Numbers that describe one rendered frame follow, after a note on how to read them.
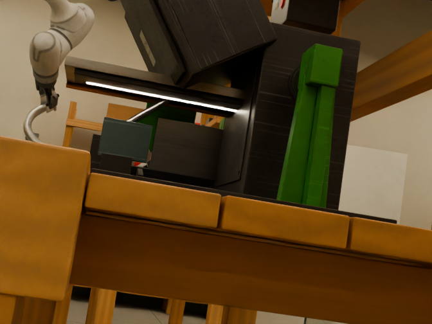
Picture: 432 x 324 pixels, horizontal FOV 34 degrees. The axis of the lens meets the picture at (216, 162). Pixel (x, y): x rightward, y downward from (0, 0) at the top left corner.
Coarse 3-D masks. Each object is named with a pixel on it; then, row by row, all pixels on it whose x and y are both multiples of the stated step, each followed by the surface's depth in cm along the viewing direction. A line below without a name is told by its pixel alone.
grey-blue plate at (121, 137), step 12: (108, 120) 135; (120, 120) 136; (108, 132) 135; (120, 132) 135; (132, 132) 136; (144, 132) 136; (108, 144) 135; (120, 144) 135; (132, 144) 136; (144, 144) 136; (108, 156) 134; (120, 156) 134; (132, 156) 135; (144, 156) 136; (108, 168) 134; (120, 168) 134
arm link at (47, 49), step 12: (36, 36) 228; (48, 36) 228; (60, 36) 235; (36, 48) 227; (48, 48) 227; (60, 48) 233; (36, 60) 231; (48, 60) 231; (60, 60) 236; (36, 72) 239; (48, 72) 237
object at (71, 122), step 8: (72, 104) 791; (112, 104) 810; (72, 112) 790; (112, 112) 809; (120, 112) 810; (128, 112) 810; (136, 112) 812; (72, 120) 785; (80, 120) 792; (72, 128) 794; (88, 128) 788; (96, 128) 790; (64, 136) 786; (64, 144) 785; (152, 296) 785; (168, 304) 792; (168, 312) 791
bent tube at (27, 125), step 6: (36, 108) 264; (42, 108) 264; (54, 108) 266; (30, 114) 262; (36, 114) 263; (24, 120) 261; (30, 120) 261; (24, 126) 260; (30, 126) 260; (24, 132) 259; (30, 132) 259; (30, 138) 258; (36, 138) 258
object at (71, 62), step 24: (72, 72) 133; (96, 72) 130; (120, 72) 130; (144, 72) 131; (120, 96) 145; (144, 96) 146; (168, 96) 136; (192, 96) 133; (216, 96) 134; (240, 96) 134
